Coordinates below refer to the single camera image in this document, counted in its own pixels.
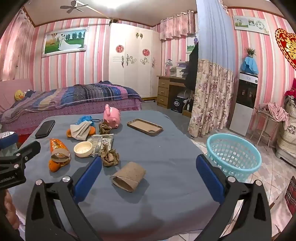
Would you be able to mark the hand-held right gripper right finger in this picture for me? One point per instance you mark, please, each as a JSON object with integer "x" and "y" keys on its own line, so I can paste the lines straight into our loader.
{"x": 210, "y": 178}

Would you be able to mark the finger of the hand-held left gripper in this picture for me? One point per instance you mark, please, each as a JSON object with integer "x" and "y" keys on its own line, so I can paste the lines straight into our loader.
{"x": 29, "y": 148}
{"x": 8, "y": 140}

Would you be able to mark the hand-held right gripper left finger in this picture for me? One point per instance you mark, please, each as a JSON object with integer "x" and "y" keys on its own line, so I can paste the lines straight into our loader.
{"x": 89, "y": 178}

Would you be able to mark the orange snack wrapper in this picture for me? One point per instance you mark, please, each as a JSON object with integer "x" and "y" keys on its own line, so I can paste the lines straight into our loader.
{"x": 57, "y": 147}

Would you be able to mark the teal plastic basket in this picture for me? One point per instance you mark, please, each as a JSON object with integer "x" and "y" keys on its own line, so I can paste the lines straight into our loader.
{"x": 231, "y": 157}

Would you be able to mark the silver snack wrapper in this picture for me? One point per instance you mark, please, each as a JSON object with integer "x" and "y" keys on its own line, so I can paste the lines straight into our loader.
{"x": 103, "y": 142}

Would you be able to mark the brown cardboard sleeve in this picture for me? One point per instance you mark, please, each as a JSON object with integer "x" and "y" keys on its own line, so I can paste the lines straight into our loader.
{"x": 129, "y": 176}

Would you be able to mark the grey napkin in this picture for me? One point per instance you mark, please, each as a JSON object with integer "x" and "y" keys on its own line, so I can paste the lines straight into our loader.
{"x": 79, "y": 132}

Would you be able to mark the orange plastic lid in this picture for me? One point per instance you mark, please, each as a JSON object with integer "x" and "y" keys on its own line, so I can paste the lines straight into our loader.
{"x": 92, "y": 131}
{"x": 69, "y": 134}

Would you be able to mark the blue plastic bag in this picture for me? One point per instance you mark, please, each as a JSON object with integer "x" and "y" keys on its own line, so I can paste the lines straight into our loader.
{"x": 84, "y": 120}

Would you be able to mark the person's left hand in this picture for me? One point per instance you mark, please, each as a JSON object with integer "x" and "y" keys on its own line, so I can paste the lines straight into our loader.
{"x": 9, "y": 208}

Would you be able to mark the black phone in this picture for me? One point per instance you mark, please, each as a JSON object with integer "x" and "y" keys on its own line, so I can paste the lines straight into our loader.
{"x": 45, "y": 129}

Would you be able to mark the yellow duck plush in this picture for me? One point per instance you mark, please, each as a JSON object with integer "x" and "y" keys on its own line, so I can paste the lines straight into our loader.
{"x": 19, "y": 95}

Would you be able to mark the pink piggy bank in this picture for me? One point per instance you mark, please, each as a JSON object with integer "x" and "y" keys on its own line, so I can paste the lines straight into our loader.
{"x": 112, "y": 117}

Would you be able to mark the bed with purple sheet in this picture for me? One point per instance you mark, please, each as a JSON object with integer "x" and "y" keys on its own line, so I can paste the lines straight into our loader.
{"x": 92, "y": 109}

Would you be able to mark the brown phone case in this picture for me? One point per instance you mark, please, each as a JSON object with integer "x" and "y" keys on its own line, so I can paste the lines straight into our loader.
{"x": 143, "y": 127}

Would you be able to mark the bed with striped blanket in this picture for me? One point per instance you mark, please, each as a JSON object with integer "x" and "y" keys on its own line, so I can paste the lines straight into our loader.
{"x": 81, "y": 92}

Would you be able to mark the black box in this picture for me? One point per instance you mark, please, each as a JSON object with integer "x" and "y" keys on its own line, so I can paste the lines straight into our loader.
{"x": 177, "y": 104}

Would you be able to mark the plaid cushion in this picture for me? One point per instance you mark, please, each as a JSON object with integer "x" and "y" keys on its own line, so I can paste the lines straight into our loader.
{"x": 291, "y": 197}

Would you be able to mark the blue and floral curtain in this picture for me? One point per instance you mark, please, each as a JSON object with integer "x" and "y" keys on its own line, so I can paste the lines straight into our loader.
{"x": 212, "y": 92}

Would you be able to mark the white water dispenser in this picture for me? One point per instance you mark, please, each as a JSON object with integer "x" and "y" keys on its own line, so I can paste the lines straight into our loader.
{"x": 245, "y": 99}

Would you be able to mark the hamper with lace cover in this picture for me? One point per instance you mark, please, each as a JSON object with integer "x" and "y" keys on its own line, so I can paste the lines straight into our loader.
{"x": 288, "y": 139}

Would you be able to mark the pink clothes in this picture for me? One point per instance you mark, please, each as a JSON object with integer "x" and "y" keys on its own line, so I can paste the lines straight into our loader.
{"x": 275, "y": 112}

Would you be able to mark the wooden desk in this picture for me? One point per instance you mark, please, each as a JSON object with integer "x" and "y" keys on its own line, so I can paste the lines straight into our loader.
{"x": 164, "y": 90}

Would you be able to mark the black hanging garment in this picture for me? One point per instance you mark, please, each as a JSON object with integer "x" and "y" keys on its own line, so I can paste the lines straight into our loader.
{"x": 192, "y": 69}

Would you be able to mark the white wardrobe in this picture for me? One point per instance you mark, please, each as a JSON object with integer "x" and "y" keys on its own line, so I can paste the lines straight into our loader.
{"x": 134, "y": 76}

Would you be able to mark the white storage box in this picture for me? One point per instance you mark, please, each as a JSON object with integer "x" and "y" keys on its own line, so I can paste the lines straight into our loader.
{"x": 179, "y": 70}

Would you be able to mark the framed wedding photo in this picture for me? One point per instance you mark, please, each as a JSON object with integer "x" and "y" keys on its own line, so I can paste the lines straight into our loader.
{"x": 64, "y": 41}

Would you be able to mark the red cloth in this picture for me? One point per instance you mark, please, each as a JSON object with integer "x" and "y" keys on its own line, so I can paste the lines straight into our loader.
{"x": 291, "y": 91}

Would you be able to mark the desk lamp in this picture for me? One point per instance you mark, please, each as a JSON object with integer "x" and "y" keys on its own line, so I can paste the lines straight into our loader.
{"x": 168, "y": 67}

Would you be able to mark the blue cloth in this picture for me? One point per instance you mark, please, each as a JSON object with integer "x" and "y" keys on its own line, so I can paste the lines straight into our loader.
{"x": 249, "y": 66}

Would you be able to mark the dried plant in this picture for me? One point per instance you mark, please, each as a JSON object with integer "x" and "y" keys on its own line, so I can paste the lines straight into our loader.
{"x": 251, "y": 52}

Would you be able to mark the red round paper sticker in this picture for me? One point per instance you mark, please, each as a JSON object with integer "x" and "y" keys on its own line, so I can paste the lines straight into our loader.
{"x": 120, "y": 49}
{"x": 146, "y": 52}

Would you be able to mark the ceiling fan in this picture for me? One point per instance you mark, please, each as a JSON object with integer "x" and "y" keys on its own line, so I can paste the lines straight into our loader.
{"x": 75, "y": 5}

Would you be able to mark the pink floral valance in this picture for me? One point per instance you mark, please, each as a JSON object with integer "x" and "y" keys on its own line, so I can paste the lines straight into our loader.
{"x": 175, "y": 25}

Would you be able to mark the small wall picture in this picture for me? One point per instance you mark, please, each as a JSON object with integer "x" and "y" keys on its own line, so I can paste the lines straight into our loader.
{"x": 189, "y": 45}

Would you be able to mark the red heart wall decoration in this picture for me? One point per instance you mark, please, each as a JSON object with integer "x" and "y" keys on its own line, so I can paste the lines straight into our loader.
{"x": 288, "y": 47}

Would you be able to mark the wide wall picture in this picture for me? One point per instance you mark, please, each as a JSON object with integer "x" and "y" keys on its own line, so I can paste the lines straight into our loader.
{"x": 251, "y": 24}

